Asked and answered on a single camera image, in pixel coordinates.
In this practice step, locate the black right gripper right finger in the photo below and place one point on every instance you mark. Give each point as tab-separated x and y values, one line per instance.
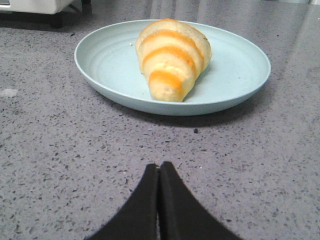
181	216

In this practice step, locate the striped croissant bread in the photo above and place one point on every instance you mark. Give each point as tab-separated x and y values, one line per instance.
172	55

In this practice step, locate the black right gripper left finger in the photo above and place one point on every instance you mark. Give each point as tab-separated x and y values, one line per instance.
137	218

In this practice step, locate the light green plate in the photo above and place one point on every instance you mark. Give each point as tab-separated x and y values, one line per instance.
237	70

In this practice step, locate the white Toshiba toaster oven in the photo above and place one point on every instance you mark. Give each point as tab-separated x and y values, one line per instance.
54	14

